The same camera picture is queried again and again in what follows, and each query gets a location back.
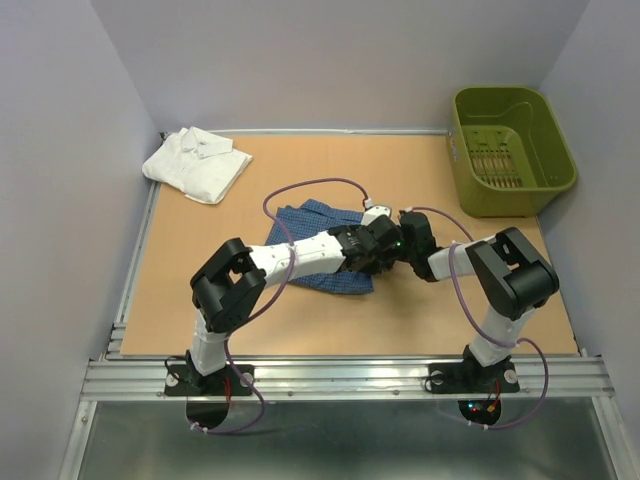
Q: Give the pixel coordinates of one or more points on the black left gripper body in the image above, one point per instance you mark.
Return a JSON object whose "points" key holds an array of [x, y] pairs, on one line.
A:
{"points": [[373, 267]]}

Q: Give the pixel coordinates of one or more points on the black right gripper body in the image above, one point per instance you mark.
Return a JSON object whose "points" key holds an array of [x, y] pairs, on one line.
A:
{"points": [[409, 252]]}

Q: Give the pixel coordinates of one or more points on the blue checkered long sleeve shirt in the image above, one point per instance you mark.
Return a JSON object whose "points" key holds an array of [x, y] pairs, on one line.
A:
{"points": [[307, 220]]}

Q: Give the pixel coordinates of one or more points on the white shirt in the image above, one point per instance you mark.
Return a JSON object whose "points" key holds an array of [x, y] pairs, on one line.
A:
{"points": [[201, 165]]}

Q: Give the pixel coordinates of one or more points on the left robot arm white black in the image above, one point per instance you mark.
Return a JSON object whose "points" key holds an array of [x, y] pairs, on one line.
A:
{"points": [[227, 287]]}

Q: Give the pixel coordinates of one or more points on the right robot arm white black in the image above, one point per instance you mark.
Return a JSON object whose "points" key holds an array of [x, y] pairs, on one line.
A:
{"points": [[516, 280]]}

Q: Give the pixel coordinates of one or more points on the green plastic basket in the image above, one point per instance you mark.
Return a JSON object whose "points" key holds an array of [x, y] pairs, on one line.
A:
{"points": [[508, 155]]}

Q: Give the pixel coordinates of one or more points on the aluminium mounting rail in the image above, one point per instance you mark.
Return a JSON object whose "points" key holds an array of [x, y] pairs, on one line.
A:
{"points": [[325, 378]]}

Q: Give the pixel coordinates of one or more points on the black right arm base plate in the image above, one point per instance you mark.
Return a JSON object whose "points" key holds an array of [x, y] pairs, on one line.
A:
{"points": [[469, 377]]}

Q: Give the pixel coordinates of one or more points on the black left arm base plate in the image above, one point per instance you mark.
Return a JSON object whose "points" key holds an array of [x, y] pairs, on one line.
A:
{"points": [[182, 381]]}

